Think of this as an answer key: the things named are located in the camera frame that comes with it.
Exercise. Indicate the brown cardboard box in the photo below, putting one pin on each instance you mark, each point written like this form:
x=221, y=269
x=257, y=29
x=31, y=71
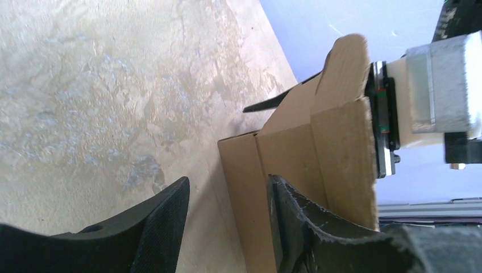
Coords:
x=320, y=140

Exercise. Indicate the aluminium frame extrusion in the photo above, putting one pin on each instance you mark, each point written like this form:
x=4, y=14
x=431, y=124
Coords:
x=460, y=207

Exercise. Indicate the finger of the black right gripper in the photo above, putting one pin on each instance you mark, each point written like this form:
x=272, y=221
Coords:
x=274, y=102

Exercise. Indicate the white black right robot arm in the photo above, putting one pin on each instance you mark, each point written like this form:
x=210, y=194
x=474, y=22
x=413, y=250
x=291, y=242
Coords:
x=456, y=18

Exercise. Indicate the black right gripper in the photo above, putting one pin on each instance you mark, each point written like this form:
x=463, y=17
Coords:
x=380, y=90

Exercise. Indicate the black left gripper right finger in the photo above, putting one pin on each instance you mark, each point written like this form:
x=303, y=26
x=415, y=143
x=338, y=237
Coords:
x=309, y=238

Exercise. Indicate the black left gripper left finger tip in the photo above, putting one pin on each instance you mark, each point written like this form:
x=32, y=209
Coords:
x=144, y=238

